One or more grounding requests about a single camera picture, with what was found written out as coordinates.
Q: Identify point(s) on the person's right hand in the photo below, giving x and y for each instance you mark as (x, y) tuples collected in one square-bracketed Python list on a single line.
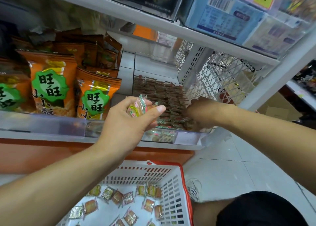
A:
[(207, 112)]

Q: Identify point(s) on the person's left hand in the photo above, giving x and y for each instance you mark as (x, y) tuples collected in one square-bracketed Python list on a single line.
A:
[(123, 129)]

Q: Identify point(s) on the bundle of snack packets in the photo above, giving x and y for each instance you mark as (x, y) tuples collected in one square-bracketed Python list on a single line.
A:
[(138, 107)]

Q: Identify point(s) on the row of small snack packets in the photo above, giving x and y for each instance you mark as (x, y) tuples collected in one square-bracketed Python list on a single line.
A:
[(163, 97)]

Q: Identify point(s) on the white basket with red rim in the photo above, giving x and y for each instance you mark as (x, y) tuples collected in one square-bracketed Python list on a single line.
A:
[(173, 184)]

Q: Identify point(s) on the pile of small snack packets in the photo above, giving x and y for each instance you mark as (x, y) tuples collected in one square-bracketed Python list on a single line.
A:
[(123, 203)]

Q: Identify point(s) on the white metal shelf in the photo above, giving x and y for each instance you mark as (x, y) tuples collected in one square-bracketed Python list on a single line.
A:
[(148, 20)]

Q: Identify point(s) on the person's left forearm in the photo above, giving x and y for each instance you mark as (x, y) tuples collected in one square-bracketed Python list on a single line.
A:
[(44, 184)]

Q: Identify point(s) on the person's right forearm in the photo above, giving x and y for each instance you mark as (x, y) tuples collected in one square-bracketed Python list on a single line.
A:
[(276, 139)]

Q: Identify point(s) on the person's right shoe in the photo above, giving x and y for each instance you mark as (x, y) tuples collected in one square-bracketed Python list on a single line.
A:
[(193, 188)]

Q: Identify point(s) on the clear plastic shelf front guard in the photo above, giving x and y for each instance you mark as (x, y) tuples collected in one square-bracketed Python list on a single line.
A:
[(44, 125)]

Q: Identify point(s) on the orange shelf base panel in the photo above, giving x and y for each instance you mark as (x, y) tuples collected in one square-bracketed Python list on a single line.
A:
[(29, 156)]

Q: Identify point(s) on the person's right leg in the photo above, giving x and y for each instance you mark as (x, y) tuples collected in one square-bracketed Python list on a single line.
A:
[(210, 212)]

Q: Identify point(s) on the person's black shorts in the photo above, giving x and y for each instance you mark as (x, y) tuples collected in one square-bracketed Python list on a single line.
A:
[(261, 208)]

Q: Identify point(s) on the white perforated side panel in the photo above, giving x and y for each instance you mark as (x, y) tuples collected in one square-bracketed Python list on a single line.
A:
[(217, 70)]

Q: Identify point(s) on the brown cardboard box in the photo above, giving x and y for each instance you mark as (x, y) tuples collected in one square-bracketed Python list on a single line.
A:
[(279, 107)]

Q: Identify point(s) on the group of orange snack bags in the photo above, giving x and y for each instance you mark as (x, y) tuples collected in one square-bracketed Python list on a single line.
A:
[(59, 80)]

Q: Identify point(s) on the blue product box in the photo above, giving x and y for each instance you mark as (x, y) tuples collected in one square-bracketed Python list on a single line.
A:
[(222, 13)]

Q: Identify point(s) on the white product box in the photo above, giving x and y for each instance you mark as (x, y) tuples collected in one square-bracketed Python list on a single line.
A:
[(279, 35)]

